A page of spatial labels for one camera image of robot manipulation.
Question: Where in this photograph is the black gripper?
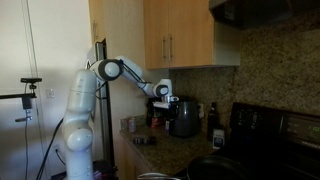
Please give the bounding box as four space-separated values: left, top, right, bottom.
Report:
163 96 182 127

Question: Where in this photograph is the dark air fryer drawer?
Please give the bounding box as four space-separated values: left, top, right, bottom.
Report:
165 117 195 139

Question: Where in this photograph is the red small package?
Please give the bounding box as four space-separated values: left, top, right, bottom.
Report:
150 114 163 129

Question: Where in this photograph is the black coffee maker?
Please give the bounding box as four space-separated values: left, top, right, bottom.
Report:
145 98 170 129

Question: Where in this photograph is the small black countertop device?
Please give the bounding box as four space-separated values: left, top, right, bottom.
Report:
132 135 158 146

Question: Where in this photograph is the pale soda can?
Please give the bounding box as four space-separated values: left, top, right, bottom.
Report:
128 117 137 134

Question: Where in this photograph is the dark glass bottle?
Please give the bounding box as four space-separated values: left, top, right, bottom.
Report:
206 101 221 143

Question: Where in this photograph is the white labelled small container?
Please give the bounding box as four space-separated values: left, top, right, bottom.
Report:
212 127 226 150

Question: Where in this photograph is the silver pot lid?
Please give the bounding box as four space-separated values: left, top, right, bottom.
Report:
136 171 188 180

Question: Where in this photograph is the wooden base cabinet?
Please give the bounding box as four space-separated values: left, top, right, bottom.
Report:
114 131 158 180

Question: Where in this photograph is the black frying pan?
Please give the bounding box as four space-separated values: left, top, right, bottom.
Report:
185 154 256 180

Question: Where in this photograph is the stainless steel refrigerator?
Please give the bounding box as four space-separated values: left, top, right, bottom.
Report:
85 39 116 168

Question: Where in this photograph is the wooden upper cabinet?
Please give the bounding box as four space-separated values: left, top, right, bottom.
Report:
143 0 242 71

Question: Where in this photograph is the tall wooden pantry cabinet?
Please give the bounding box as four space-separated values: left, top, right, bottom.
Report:
87 0 170 101

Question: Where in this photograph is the black kitchen stove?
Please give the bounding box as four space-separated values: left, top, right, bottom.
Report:
213 102 320 180

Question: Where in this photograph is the dark range hood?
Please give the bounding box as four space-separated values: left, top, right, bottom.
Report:
208 0 320 32

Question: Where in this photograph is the silver door lever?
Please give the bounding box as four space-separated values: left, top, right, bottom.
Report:
14 115 34 123

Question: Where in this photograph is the white wall outlet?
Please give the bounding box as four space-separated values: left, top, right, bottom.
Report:
198 102 205 119

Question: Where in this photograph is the silver cabinet door handle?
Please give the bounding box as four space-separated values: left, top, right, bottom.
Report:
168 33 174 62
161 35 167 62

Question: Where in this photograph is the white light switch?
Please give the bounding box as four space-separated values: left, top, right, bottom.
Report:
46 87 56 100

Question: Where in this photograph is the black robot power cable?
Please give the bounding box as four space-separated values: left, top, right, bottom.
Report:
35 117 65 180

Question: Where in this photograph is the black camera on stand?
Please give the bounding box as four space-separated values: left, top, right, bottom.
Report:
20 77 44 85

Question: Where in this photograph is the thin black camera cable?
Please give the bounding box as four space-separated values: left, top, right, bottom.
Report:
23 109 30 180

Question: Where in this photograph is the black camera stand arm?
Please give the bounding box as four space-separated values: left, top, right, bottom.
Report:
0 92 38 111

